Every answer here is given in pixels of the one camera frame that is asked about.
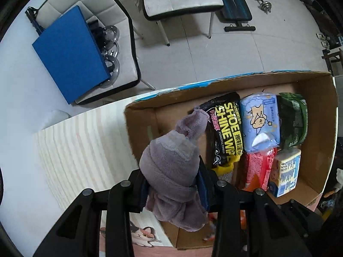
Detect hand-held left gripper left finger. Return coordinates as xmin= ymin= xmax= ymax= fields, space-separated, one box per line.
xmin=32 ymin=169 xmax=151 ymax=257

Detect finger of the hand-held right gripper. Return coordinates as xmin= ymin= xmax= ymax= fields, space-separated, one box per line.
xmin=279 ymin=199 xmax=326 ymax=247

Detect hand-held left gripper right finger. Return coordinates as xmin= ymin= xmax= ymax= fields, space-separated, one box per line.
xmin=197 ymin=155 xmax=313 ymax=257

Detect yellow silver packet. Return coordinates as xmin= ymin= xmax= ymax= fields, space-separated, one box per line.
xmin=212 ymin=157 xmax=239 ymax=186

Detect purple-grey cloth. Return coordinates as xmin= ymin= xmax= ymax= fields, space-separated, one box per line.
xmin=139 ymin=107 xmax=210 ymax=232

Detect small milk carton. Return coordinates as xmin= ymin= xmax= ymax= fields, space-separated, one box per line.
xmin=268 ymin=148 xmax=302 ymax=198

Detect red packet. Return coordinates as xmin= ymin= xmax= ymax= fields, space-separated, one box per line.
xmin=237 ymin=148 xmax=277 ymax=192

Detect black yellow wipes packet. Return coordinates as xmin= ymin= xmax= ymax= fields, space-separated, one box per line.
xmin=200 ymin=91 xmax=244 ymax=168

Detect light blue tissue packet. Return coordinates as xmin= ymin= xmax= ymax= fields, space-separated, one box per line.
xmin=239 ymin=92 xmax=281 ymax=153

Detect dark green packet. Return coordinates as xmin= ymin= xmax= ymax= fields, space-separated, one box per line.
xmin=277 ymin=92 xmax=308 ymax=149

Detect cardboard box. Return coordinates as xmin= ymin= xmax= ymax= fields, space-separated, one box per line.
xmin=124 ymin=71 xmax=338 ymax=249

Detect blue board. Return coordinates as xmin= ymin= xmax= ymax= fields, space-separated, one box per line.
xmin=32 ymin=5 xmax=111 ymax=105

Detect brown wooden chair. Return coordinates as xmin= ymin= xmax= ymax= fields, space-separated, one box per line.
xmin=321 ymin=47 xmax=343 ymax=73

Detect chrome weight plates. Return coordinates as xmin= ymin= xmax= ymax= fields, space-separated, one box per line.
xmin=92 ymin=24 xmax=121 ymax=89

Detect dark blue weight bench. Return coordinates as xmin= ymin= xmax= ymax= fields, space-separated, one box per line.
xmin=212 ymin=0 xmax=256 ymax=32

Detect white cushioned chair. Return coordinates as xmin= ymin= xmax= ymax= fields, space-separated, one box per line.
xmin=141 ymin=0 xmax=224 ymax=46

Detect chrome dumbbell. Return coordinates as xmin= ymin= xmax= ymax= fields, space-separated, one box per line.
xmin=251 ymin=0 xmax=272 ymax=13

